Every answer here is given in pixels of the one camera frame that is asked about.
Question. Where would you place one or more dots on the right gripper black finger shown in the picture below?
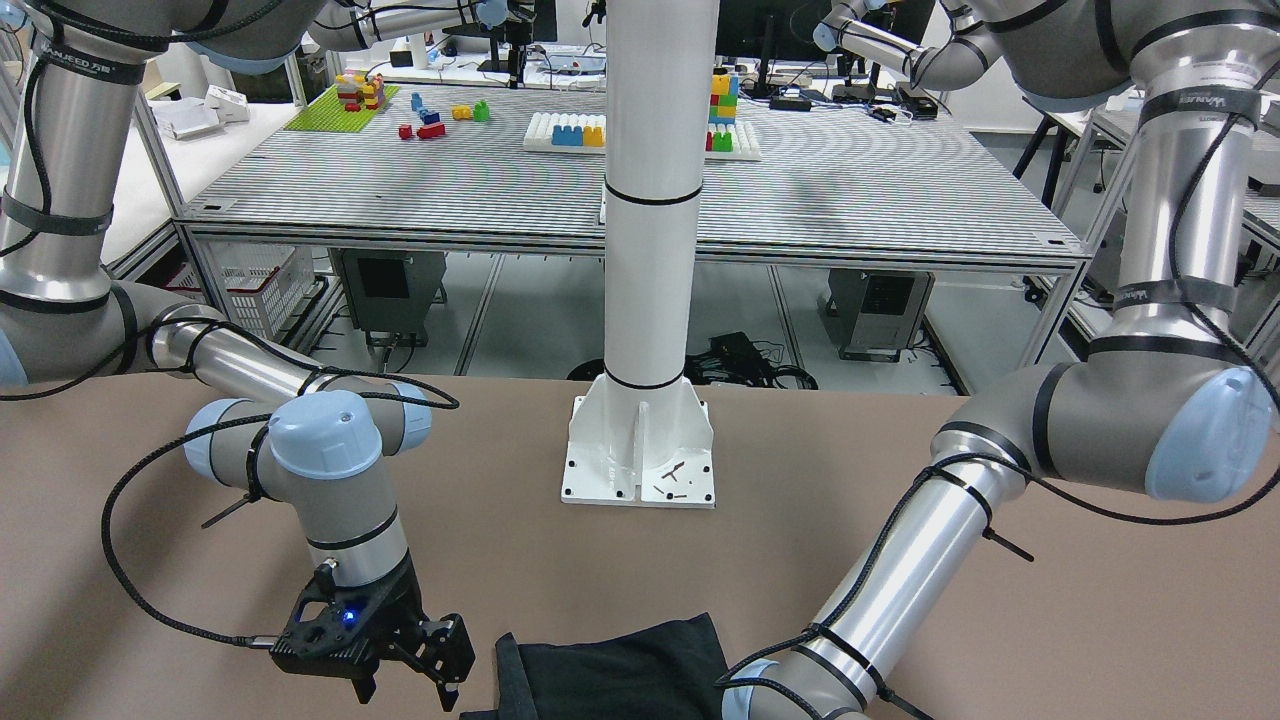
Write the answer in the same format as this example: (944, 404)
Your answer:
(448, 689)

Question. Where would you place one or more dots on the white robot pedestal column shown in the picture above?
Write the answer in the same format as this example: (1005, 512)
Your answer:
(641, 436)

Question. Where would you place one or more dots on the white block tray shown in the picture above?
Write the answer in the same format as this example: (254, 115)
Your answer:
(563, 132)

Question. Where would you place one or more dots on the green lego baseplate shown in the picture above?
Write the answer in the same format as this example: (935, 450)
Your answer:
(328, 114)

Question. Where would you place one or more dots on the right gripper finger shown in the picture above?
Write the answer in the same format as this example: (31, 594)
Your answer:
(364, 687)

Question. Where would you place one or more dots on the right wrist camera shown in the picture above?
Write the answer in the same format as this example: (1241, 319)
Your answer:
(326, 635)

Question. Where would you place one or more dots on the black graphic t-shirt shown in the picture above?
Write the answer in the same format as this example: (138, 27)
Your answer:
(666, 671)

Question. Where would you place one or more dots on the white plastic basket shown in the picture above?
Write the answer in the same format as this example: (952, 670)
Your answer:
(266, 285)

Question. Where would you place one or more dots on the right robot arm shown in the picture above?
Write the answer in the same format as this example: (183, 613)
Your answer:
(291, 431)

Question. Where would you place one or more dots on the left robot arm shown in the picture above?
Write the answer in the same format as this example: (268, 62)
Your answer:
(1166, 404)

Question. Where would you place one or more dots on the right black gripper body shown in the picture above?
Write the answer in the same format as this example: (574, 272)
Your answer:
(402, 603)

